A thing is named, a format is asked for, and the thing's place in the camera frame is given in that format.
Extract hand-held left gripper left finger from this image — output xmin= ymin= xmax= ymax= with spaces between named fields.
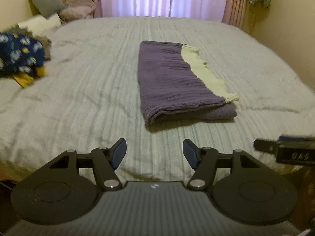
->
xmin=49 ymin=138 xmax=127 ymax=191

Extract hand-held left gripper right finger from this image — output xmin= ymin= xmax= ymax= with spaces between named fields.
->
xmin=182 ymin=138 xmax=262 ymax=191

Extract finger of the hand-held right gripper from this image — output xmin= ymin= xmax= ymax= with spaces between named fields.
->
xmin=253 ymin=138 xmax=280 ymax=154

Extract purple and cream knit cardigan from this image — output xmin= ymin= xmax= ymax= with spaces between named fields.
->
xmin=137 ymin=40 xmax=240 ymax=126

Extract bed with grey striped bedspread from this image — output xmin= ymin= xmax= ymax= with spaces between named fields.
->
xmin=0 ymin=16 xmax=315 ymax=185

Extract yellow cloth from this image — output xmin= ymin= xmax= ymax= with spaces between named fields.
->
xmin=12 ymin=65 xmax=48 ymax=89

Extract navy printed garment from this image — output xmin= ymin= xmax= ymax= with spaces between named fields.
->
xmin=0 ymin=31 xmax=47 ymax=78

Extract pink drape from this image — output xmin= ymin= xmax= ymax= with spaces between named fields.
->
xmin=221 ymin=0 xmax=250 ymax=29

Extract white pillow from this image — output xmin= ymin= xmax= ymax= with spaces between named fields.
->
xmin=18 ymin=13 xmax=62 ymax=36

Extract pink fluffy pillow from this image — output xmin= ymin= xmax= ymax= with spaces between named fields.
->
xmin=58 ymin=0 xmax=100 ymax=22

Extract grey pillow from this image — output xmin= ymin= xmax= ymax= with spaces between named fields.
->
xmin=26 ymin=0 xmax=66 ymax=19

